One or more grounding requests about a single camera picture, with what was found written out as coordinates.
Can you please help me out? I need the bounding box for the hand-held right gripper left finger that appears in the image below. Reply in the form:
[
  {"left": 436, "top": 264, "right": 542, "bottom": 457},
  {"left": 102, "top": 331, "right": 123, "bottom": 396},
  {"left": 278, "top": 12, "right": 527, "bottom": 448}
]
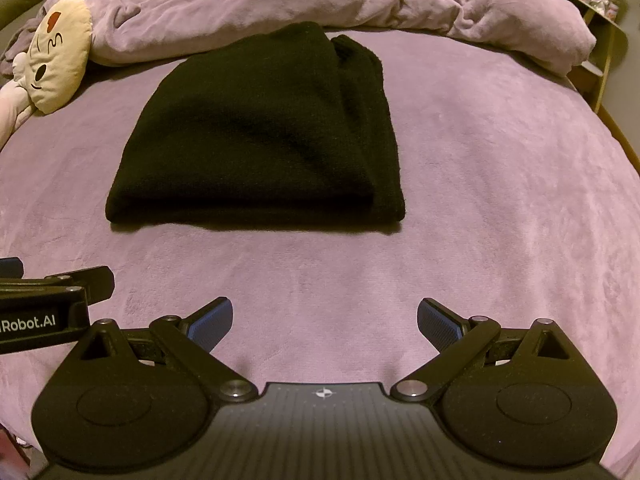
[{"left": 80, "top": 296, "right": 258, "bottom": 402}]

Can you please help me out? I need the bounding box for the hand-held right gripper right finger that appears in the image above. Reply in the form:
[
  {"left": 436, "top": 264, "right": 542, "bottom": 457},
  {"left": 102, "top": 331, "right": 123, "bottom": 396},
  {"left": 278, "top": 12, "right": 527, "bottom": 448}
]
[{"left": 391, "top": 298, "right": 571, "bottom": 401}]

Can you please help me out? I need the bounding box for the black knit sweater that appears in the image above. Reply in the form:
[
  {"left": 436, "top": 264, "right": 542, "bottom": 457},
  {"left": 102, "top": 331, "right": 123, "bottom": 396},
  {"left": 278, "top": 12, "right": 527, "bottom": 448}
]
[{"left": 105, "top": 21, "right": 407, "bottom": 226}]

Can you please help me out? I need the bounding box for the cream faced plush doll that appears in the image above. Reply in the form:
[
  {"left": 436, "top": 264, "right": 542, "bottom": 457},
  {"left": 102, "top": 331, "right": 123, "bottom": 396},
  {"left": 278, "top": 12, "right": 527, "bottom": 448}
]
[{"left": 0, "top": 0, "right": 95, "bottom": 153}]

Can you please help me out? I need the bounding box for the wooden side shelf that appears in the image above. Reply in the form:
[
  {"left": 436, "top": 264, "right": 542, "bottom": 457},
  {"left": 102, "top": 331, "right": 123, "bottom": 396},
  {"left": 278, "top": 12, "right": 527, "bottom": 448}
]
[{"left": 567, "top": 0, "right": 630, "bottom": 113}]

